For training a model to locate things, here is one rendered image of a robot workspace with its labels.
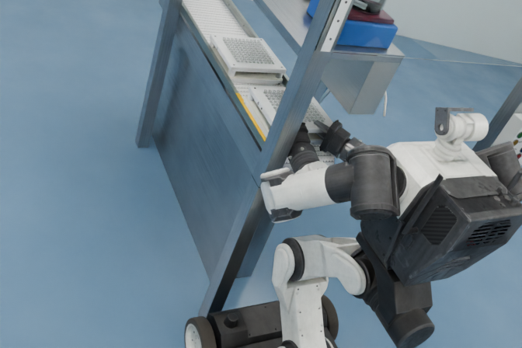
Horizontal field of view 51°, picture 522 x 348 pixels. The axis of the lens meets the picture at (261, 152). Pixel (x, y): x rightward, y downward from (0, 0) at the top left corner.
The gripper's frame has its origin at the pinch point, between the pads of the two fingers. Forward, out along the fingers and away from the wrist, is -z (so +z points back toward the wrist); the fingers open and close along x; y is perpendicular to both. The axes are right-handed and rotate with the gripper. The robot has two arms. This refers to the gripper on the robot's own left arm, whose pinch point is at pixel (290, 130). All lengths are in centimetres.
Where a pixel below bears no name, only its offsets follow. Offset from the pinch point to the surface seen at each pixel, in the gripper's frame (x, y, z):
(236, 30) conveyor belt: 14, 4, -86
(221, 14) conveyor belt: 14, 0, -100
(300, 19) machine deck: -33.7, -6.3, -11.7
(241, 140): 17.3, -9.0, -13.0
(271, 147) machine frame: -2.5, -11.4, 12.2
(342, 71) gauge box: -20.1, 13.4, -7.7
